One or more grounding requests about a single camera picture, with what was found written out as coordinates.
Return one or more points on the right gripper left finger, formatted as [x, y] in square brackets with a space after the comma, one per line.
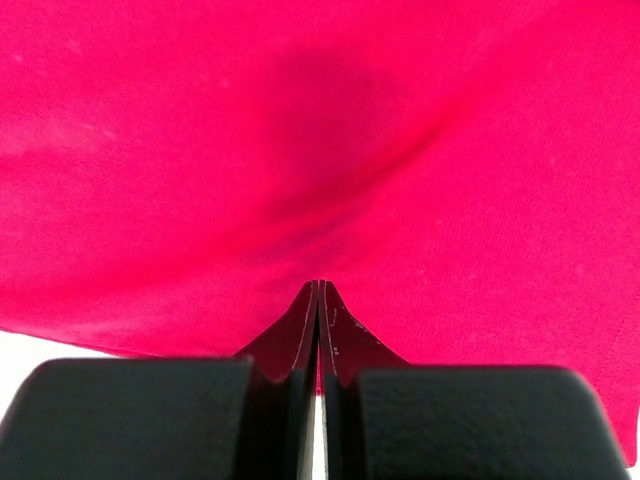
[247, 416]

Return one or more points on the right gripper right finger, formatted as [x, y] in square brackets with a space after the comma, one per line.
[388, 419]

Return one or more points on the red t-shirt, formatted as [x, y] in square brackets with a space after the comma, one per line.
[465, 172]

